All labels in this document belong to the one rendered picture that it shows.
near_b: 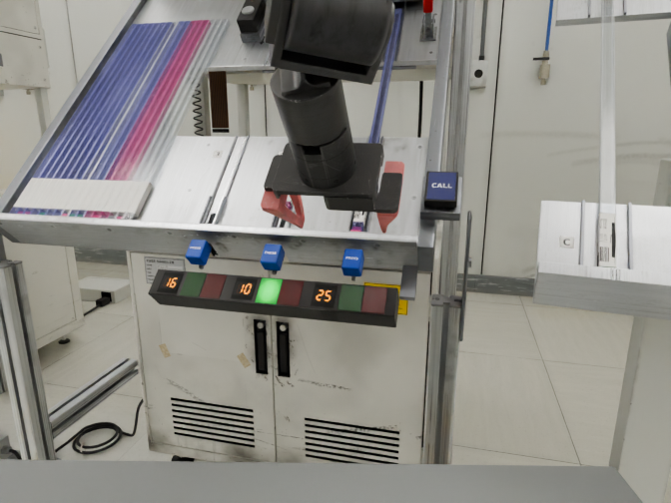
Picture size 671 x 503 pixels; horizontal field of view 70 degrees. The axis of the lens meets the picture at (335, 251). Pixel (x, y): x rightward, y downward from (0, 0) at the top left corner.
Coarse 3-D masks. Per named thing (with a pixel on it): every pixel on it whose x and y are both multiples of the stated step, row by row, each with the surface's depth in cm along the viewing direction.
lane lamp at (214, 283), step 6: (210, 276) 65; (216, 276) 65; (222, 276) 65; (210, 282) 65; (216, 282) 65; (222, 282) 64; (204, 288) 64; (210, 288) 64; (216, 288) 64; (222, 288) 64; (204, 294) 64; (210, 294) 64; (216, 294) 64
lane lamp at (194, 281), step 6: (186, 276) 66; (192, 276) 66; (198, 276) 66; (204, 276) 65; (186, 282) 65; (192, 282) 65; (198, 282) 65; (186, 288) 65; (192, 288) 65; (198, 288) 65; (180, 294) 64; (186, 294) 64; (192, 294) 64; (198, 294) 64
